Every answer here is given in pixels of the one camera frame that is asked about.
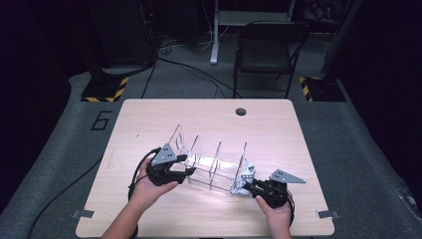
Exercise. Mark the person's right hand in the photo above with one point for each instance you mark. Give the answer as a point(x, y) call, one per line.
point(280, 215)

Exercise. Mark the white black patterned cloth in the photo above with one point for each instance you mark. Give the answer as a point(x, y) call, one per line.
point(242, 176)

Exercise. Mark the white metal desk frame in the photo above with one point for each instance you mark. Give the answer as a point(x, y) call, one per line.
point(215, 49)

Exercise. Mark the clear acrylic organizer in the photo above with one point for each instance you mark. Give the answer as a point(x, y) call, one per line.
point(212, 169)

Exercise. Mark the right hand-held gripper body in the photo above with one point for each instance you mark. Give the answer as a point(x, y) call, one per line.
point(282, 177)

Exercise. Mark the black equipment cabinet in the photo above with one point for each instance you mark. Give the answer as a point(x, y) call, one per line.
point(126, 33)

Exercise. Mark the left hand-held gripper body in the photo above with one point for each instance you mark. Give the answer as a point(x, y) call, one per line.
point(162, 156)

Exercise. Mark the black folding chair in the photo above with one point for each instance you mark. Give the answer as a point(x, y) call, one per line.
point(263, 54)

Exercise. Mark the black stand yellow striped base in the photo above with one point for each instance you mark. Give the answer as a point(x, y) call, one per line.
point(323, 89)
point(104, 89)

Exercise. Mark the grey tape strip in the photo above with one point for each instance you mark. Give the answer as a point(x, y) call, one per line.
point(83, 213)
point(328, 214)

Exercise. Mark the person's left hand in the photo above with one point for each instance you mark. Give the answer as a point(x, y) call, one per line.
point(146, 192)

